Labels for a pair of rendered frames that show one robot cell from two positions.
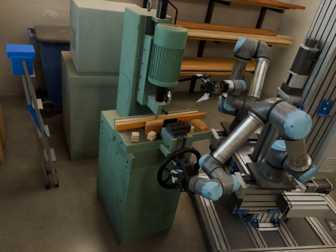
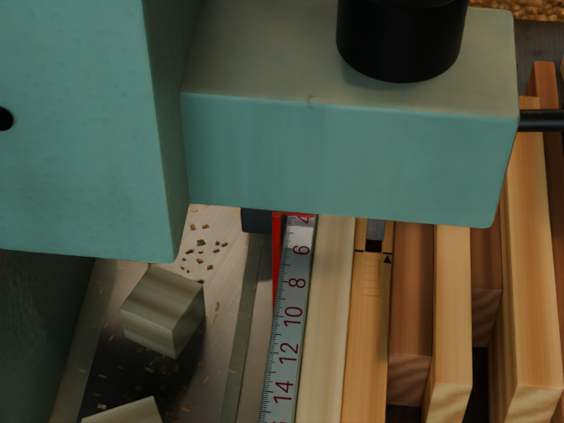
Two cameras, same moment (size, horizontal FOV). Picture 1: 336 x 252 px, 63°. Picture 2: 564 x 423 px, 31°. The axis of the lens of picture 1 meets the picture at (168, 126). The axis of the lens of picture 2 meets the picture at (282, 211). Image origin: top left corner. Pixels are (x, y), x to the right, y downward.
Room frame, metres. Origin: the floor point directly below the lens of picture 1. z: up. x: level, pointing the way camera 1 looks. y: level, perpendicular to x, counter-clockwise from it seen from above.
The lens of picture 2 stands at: (1.32, 0.35, 1.34)
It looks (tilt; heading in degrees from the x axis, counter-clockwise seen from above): 50 degrees down; 311
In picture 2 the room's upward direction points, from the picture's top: straight up
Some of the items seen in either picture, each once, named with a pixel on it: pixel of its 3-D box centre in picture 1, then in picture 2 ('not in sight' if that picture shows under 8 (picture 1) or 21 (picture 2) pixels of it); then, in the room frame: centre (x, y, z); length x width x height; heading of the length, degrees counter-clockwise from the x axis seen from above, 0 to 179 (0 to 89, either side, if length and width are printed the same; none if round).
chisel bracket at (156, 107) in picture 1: (157, 105); (343, 117); (1.52, 0.09, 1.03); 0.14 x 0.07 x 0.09; 35
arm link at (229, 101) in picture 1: (233, 101); not in sight; (1.60, -0.38, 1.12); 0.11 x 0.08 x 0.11; 80
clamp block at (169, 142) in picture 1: (176, 138); not in sight; (1.36, -0.06, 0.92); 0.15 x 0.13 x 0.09; 125
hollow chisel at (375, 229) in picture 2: not in sight; (378, 201); (1.50, 0.08, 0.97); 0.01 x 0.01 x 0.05; 35
